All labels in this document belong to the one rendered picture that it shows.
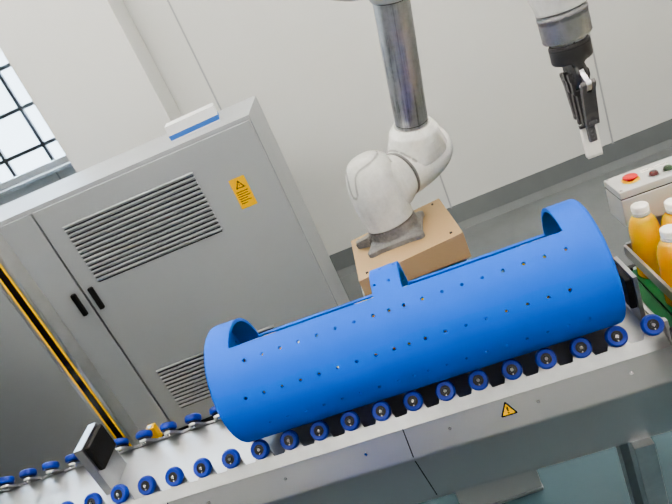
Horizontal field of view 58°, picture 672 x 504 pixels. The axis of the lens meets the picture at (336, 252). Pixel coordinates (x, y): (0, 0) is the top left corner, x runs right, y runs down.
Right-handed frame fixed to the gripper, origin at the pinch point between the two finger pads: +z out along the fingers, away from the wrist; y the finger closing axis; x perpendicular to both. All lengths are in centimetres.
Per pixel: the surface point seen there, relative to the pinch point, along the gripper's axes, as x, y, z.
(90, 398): 150, 29, 34
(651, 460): 6, -10, 78
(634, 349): 4.6, -12.4, 42.8
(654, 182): -19.1, 23.0, 25.7
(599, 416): 15, -13, 57
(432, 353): 44, -15, 26
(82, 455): 134, -6, 29
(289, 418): 78, -15, 31
